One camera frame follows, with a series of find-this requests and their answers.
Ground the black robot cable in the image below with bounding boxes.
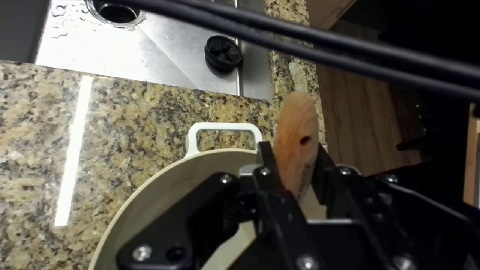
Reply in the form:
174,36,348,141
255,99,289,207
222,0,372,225
91,0,480,103

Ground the stainless steel sink basin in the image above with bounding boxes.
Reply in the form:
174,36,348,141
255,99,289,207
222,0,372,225
0,0,273,100

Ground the black sink drain stopper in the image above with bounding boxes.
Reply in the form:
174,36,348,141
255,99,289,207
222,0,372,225
204,34,243,73

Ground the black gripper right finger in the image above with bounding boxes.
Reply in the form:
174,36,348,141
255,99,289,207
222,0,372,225
312,147,426,270

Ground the white enamel cooking pot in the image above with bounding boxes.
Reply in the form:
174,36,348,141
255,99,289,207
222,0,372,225
88,121,265,270

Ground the wooden cooking spoon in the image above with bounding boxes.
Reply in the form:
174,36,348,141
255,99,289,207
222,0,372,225
273,91,319,199

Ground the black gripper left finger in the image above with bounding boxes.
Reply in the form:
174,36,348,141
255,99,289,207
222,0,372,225
250,141,330,270

